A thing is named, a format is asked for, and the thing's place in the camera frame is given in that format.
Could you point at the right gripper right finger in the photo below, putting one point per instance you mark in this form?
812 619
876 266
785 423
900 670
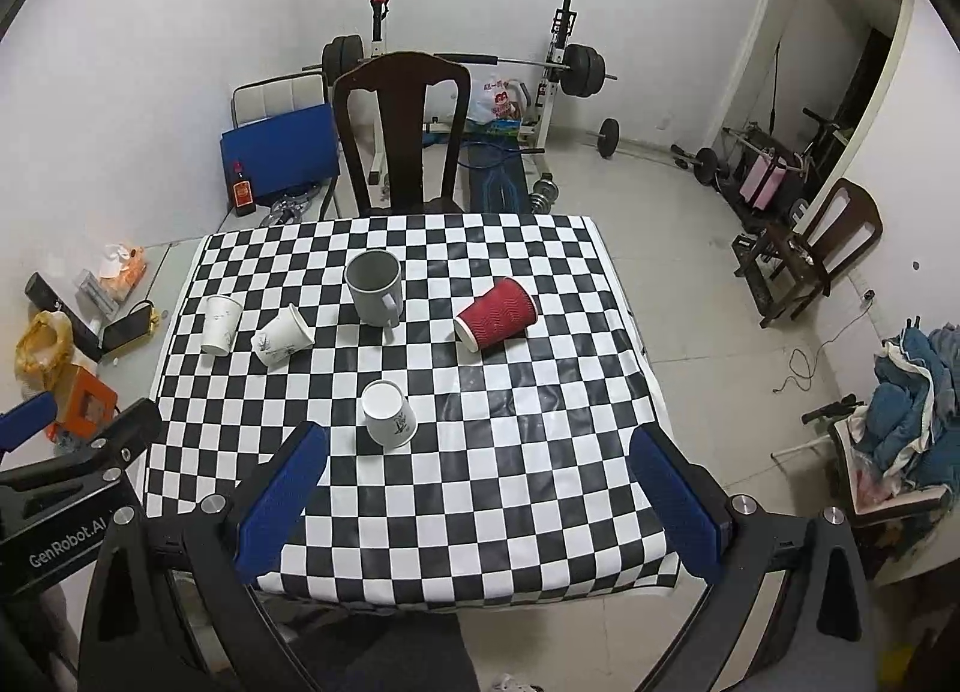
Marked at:
818 635

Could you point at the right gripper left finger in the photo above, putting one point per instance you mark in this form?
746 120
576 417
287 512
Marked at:
136 635

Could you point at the white bird-print paper cup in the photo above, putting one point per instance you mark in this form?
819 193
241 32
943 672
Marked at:
387 414

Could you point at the upright white paper cup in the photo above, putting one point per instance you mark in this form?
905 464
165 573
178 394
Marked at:
221 316

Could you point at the lying white paper cup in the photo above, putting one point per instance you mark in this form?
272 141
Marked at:
282 337

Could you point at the red ribbed paper cup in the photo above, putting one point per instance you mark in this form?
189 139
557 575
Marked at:
507 310

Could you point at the orange box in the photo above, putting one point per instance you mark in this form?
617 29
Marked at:
85 404

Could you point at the yellow plastic bag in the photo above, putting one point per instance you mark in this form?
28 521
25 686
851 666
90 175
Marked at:
43 352

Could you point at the pile of blue clothes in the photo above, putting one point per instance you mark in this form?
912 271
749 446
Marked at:
910 430

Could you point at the long black box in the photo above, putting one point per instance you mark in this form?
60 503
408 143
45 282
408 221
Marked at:
43 297

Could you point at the orange snack bag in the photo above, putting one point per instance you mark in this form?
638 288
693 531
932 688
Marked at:
121 269

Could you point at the side wooden chair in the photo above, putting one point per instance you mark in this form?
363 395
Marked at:
787 269

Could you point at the dark sauce bottle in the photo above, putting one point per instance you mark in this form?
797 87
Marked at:
241 193

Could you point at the grey mug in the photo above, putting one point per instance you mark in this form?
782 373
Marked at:
374 279

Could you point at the checkered tablecloth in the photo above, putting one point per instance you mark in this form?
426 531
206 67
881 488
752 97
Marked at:
515 488

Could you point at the blue cushion pad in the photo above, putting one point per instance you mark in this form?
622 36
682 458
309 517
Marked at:
286 152

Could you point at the dark wooden chair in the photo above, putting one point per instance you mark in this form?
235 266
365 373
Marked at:
400 81

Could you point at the weight bench rack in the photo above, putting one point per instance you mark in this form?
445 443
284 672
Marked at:
533 129

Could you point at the red white plastic bag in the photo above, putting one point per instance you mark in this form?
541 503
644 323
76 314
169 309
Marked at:
496 99

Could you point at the barbell with weights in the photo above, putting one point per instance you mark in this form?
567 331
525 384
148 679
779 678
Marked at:
581 73

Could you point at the black pouch with strap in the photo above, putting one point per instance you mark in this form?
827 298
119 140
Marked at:
130 330

